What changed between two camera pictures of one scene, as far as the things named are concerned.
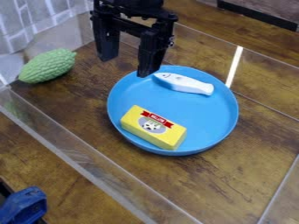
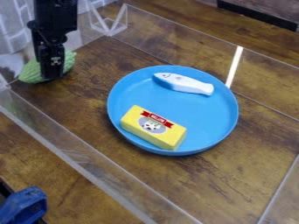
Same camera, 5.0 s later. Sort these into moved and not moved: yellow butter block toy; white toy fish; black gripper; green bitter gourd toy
Moved: black gripper
Not moved: white toy fish; green bitter gourd toy; yellow butter block toy
